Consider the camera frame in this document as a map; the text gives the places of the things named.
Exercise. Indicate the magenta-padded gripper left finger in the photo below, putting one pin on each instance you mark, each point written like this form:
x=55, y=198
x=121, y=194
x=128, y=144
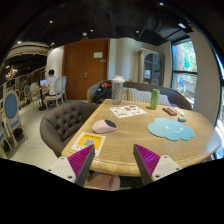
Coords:
x=78, y=163

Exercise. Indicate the white tube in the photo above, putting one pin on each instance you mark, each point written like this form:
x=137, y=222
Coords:
x=179, y=111

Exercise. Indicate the grey tufted armchair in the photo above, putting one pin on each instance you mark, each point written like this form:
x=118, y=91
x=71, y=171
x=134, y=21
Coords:
x=63, y=125

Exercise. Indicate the brown wooden door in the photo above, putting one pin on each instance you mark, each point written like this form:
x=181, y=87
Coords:
x=80, y=70

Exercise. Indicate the small teal packet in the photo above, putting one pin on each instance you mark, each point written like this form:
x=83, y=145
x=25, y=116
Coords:
x=182, y=119

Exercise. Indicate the yellow code sticker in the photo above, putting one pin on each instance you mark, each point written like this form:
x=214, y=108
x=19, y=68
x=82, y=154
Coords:
x=88, y=142

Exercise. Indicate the white dining chair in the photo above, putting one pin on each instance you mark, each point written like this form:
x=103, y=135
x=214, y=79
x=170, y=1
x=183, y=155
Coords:
x=57, y=90

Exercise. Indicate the blue-backed white chair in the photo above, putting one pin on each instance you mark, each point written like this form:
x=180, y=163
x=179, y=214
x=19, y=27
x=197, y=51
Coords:
x=11, y=108

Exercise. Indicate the white sticker sheet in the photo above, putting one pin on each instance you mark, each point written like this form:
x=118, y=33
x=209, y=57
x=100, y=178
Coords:
x=127, y=111

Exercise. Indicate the arched glass-door cabinet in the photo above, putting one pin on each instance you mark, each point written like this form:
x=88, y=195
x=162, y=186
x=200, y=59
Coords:
x=151, y=68

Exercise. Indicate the pink computer mouse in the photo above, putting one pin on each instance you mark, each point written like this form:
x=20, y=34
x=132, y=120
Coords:
x=101, y=127

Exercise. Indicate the blue cloud-shaped mouse pad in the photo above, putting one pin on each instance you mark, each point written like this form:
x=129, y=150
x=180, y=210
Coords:
x=170, y=129

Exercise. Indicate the striped cushion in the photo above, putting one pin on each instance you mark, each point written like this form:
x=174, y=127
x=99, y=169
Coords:
x=138, y=95
x=164, y=100

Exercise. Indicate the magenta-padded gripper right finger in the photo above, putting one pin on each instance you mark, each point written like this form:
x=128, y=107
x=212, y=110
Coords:
x=148, y=161

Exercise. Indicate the gold chandelier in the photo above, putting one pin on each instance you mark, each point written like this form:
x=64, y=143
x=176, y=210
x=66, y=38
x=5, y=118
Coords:
x=11, y=73

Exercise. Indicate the black backpack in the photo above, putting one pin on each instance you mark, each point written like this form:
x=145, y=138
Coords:
x=101, y=93

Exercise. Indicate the green drink can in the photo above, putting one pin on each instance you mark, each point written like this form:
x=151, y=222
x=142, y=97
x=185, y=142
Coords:
x=154, y=99

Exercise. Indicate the grey curved sofa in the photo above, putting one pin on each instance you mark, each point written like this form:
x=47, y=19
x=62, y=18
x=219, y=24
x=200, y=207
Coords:
x=173, y=96

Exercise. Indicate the white door sign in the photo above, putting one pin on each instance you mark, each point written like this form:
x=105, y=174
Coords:
x=98, y=55

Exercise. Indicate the clear shaker bottle white lid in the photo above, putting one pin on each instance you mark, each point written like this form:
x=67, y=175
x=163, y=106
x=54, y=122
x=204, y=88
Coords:
x=117, y=91

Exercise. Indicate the person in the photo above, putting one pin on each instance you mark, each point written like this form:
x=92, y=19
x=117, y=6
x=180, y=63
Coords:
x=51, y=83

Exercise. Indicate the black-framed window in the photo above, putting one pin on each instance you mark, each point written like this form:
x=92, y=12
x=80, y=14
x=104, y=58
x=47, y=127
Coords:
x=184, y=71
x=220, y=123

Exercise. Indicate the black flat case red stripe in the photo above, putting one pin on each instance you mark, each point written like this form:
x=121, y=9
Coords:
x=169, y=111

